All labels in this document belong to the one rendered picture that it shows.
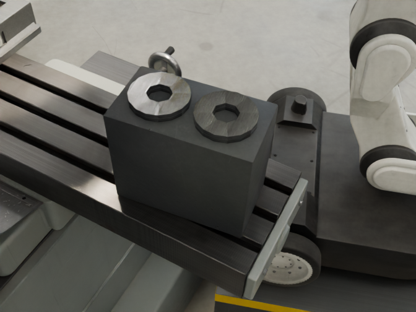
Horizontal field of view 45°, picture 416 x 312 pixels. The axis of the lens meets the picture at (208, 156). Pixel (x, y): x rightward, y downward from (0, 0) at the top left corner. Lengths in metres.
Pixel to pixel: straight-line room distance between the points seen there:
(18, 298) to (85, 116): 0.38
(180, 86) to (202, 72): 1.81
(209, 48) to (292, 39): 0.46
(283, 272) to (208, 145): 0.73
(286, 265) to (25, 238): 0.64
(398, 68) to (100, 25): 2.08
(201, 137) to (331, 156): 0.81
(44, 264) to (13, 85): 0.37
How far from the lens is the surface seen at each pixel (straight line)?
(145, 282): 1.58
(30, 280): 1.07
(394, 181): 1.28
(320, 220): 1.29
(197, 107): 0.68
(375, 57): 1.02
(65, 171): 0.89
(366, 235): 1.30
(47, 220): 1.02
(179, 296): 1.62
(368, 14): 1.02
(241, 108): 0.69
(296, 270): 1.31
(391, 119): 1.20
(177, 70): 1.49
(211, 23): 2.86
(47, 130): 0.96
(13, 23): 1.16
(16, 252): 1.00
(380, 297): 1.43
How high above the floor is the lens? 1.61
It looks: 49 degrees down
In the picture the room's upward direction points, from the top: 3 degrees clockwise
